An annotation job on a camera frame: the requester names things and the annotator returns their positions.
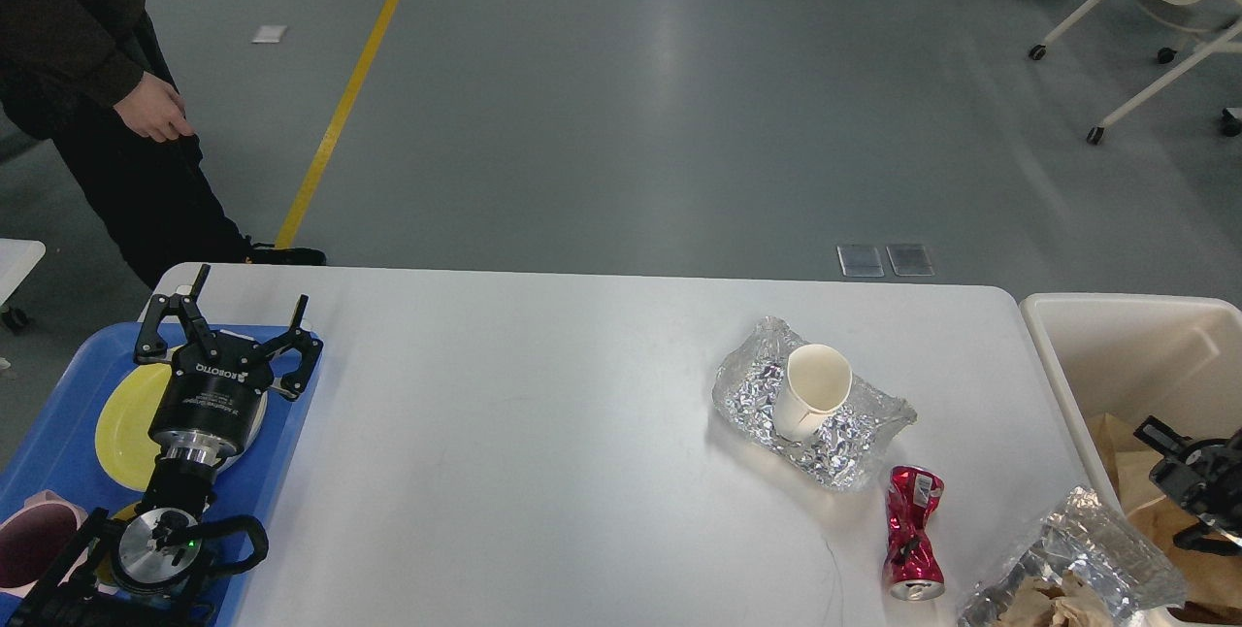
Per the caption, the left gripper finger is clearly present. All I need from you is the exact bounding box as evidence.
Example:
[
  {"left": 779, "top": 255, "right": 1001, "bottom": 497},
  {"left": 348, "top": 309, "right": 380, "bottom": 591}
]
[
  {"left": 247, "top": 294, "right": 324, "bottom": 402},
  {"left": 133, "top": 264, "right": 221, "bottom": 363}
]

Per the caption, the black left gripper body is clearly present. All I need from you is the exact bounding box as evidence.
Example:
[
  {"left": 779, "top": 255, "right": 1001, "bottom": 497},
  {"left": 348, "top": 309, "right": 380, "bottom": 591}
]
[{"left": 149, "top": 336, "right": 274, "bottom": 459}]

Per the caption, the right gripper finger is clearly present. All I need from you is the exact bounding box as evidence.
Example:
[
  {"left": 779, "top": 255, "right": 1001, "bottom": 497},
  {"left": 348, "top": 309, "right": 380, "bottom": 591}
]
[
  {"left": 1174, "top": 525, "right": 1241, "bottom": 555},
  {"left": 1134, "top": 415, "right": 1212, "bottom": 512}
]

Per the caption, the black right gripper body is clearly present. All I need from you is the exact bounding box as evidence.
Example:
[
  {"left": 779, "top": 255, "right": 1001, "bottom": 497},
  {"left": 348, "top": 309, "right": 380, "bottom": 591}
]
[{"left": 1199, "top": 428, "right": 1241, "bottom": 536}]

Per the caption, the yellow plastic plate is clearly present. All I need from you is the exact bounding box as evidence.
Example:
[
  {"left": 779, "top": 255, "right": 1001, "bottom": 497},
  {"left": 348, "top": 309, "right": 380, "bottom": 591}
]
[{"left": 94, "top": 361, "right": 268, "bottom": 490}]

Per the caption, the pink mug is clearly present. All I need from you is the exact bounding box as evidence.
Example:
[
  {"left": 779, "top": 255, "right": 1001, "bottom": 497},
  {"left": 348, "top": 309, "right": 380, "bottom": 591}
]
[{"left": 1, "top": 489, "right": 88, "bottom": 598}]

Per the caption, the white paper cup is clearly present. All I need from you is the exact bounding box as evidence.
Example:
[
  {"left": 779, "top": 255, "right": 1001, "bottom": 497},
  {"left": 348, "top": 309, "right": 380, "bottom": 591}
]
[{"left": 771, "top": 344, "right": 854, "bottom": 442}]

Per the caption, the aluminium foil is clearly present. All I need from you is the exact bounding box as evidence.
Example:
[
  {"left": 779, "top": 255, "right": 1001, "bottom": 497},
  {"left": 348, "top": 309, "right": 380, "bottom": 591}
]
[{"left": 710, "top": 317, "right": 918, "bottom": 493}]

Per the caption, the large brown paper bag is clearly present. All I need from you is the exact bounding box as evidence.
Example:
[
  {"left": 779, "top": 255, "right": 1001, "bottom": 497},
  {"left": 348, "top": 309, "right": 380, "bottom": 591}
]
[{"left": 1086, "top": 413, "right": 1167, "bottom": 513}]

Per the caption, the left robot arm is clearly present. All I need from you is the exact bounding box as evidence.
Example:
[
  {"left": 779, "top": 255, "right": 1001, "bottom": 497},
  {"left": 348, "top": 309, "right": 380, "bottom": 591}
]
[{"left": 2, "top": 266, "right": 324, "bottom": 626}]

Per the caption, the pink plate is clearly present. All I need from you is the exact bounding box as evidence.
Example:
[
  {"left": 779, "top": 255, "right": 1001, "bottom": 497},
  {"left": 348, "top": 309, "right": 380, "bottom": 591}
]
[{"left": 235, "top": 391, "right": 268, "bottom": 456}]

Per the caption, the white plastic bin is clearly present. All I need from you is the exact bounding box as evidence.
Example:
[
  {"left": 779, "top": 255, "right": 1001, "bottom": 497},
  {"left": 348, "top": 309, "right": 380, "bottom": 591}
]
[{"left": 1018, "top": 292, "right": 1242, "bottom": 626}]

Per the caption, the blue plastic tray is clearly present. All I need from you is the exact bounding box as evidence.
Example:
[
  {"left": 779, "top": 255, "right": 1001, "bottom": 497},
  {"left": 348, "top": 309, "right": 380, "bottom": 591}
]
[{"left": 0, "top": 320, "right": 323, "bottom": 627}]

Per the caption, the crumpled brown paper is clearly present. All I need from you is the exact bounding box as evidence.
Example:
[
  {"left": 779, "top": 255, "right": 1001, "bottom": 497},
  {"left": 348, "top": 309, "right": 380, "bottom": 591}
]
[{"left": 991, "top": 574, "right": 1114, "bottom": 626}]

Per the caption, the white side table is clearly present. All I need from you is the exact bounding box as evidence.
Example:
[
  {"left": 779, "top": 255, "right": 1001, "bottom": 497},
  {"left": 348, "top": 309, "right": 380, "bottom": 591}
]
[{"left": 0, "top": 238, "right": 46, "bottom": 334}]

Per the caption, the crushed red can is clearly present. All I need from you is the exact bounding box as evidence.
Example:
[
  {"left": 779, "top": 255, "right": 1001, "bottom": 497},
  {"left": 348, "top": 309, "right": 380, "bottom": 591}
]
[{"left": 882, "top": 466, "right": 945, "bottom": 602}]

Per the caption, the person in black trousers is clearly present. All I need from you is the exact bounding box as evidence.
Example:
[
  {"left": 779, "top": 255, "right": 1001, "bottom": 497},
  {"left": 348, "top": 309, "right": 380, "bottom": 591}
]
[{"left": 1, "top": 0, "right": 327, "bottom": 287}]

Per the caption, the floor socket plate right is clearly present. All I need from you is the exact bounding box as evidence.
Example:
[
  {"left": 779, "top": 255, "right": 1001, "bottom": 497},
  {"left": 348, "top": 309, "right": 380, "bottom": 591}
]
[{"left": 886, "top": 245, "right": 936, "bottom": 278}]

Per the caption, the floor socket plate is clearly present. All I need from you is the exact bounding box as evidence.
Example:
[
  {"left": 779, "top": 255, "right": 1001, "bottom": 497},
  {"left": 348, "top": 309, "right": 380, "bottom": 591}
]
[
  {"left": 886, "top": 245, "right": 936, "bottom": 278},
  {"left": 835, "top": 245, "right": 886, "bottom": 279}
]

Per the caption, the floor socket plate left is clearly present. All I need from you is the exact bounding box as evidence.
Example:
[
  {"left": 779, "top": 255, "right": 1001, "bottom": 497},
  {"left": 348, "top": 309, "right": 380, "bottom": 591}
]
[{"left": 835, "top": 245, "right": 886, "bottom": 279}]

